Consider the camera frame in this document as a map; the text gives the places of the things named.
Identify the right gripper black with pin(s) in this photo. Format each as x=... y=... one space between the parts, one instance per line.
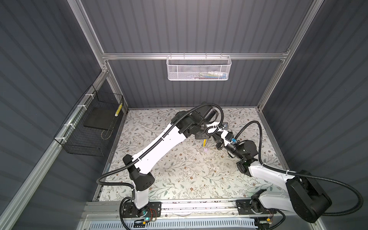
x=219 y=143

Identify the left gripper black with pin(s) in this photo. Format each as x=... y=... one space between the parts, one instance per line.
x=204 y=136

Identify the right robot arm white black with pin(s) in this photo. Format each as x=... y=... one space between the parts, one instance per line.
x=302 y=194

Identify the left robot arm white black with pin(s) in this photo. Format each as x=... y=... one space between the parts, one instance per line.
x=182 y=126

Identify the items inside white basket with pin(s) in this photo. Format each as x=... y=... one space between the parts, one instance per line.
x=217 y=75

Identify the yellow marker in basket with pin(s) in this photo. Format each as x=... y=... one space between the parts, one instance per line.
x=118 y=110

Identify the black pad in basket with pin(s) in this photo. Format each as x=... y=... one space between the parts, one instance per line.
x=99 y=118

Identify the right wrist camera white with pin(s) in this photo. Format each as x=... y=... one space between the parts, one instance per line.
x=227 y=137

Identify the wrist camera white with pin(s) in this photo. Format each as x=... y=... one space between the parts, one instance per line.
x=216 y=126
x=227 y=137

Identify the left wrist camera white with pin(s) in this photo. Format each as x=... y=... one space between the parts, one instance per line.
x=216 y=126

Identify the white wire mesh basket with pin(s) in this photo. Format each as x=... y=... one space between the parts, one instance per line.
x=180 y=69

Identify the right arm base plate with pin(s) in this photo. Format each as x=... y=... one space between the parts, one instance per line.
x=244 y=207

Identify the white slotted cable duct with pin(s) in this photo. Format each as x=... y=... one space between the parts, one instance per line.
x=197 y=224

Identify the aluminium frame crossbar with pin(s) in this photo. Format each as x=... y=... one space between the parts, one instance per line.
x=163 y=56

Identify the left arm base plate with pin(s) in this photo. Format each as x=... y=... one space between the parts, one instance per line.
x=151 y=210

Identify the black wire basket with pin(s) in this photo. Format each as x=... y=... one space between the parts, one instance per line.
x=74 y=138

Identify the aluminium mounting rail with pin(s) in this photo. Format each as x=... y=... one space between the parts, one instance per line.
x=222 y=206

